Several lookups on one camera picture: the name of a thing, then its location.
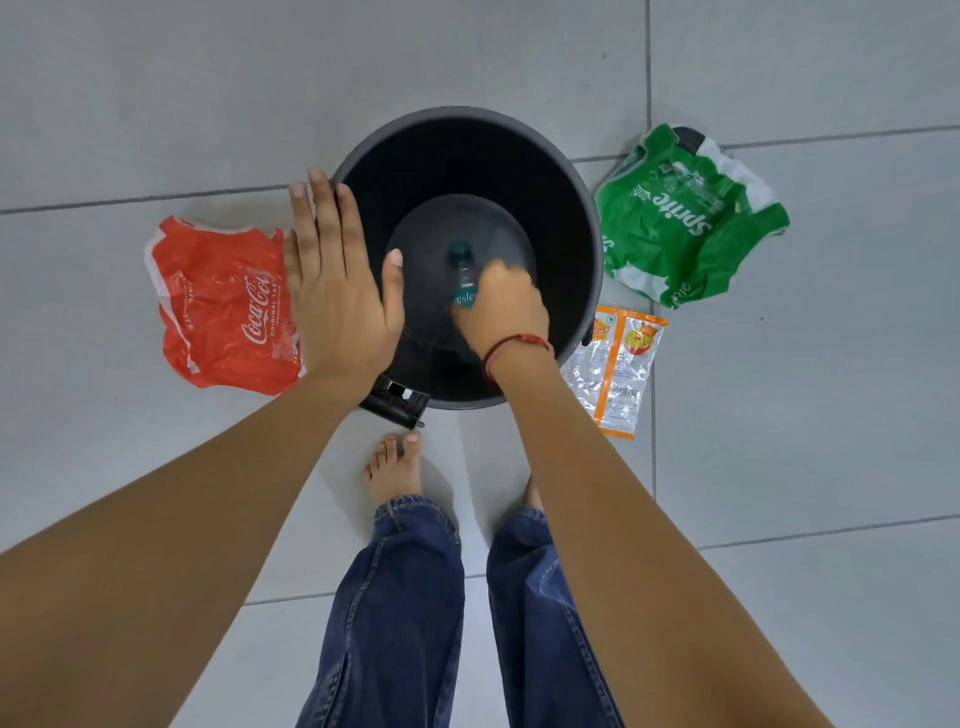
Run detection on red thread bracelet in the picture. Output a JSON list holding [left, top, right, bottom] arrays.
[[480, 333, 557, 383]]

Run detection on person's left foot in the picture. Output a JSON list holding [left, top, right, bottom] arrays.
[[363, 430, 426, 507]]

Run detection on blue denim jeans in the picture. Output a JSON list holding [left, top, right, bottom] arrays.
[[294, 495, 625, 728]]

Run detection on clear plastic bottle teal cap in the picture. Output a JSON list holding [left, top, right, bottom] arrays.
[[447, 239, 482, 311]]

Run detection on black round pedal bin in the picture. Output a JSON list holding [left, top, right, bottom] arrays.
[[330, 105, 606, 412]]

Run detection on person's right hand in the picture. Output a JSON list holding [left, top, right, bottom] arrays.
[[450, 258, 553, 363]]

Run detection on person's right forearm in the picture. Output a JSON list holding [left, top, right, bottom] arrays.
[[483, 341, 835, 728]]

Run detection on orange clear snack packet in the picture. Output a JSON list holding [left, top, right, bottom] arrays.
[[559, 304, 669, 441]]

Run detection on person's left hand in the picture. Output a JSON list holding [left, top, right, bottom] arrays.
[[282, 168, 407, 391]]

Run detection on red crumpled plastic wrapper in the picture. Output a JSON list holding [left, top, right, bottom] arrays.
[[144, 216, 307, 397]]

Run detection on person's left forearm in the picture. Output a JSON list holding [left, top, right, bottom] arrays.
[[0, 373, 363, 728]]

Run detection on green crumpled plastic wrapper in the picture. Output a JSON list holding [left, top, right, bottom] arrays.
[[594, 123, 791, 309]]

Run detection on black bin foot pedal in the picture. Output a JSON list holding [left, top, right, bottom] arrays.
[[357, 372, 432, 431]]

